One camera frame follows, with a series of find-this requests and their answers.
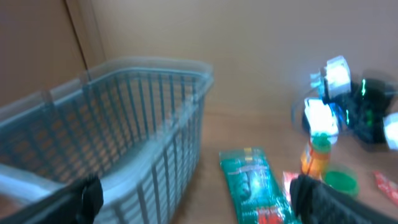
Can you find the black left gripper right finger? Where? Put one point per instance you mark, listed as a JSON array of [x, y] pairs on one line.
[[317, 203]]

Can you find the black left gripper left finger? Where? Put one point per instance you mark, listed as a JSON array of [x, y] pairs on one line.
[[78, 203]]

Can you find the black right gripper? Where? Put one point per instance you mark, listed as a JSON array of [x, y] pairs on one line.
[[363, 108]]

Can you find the red sriracha bottle green cap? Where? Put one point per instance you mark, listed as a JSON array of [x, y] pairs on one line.
[[316, 156]]

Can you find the green glove package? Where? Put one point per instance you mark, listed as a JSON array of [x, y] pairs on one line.
[[255, 193]]

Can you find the red stick sachet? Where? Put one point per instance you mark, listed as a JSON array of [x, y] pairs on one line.
[[386, 186]]

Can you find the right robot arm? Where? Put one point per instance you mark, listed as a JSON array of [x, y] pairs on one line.
[[390, 127]]

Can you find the green lid jar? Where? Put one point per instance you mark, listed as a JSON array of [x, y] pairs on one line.
[[342, 179]]

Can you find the small red white box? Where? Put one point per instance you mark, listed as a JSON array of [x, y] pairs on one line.
[[288, 177]]

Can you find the grey plastic basket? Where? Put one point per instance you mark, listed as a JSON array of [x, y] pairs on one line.
[[135, 122]]

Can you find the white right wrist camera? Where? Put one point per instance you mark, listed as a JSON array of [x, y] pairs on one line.
[[333, 79]]

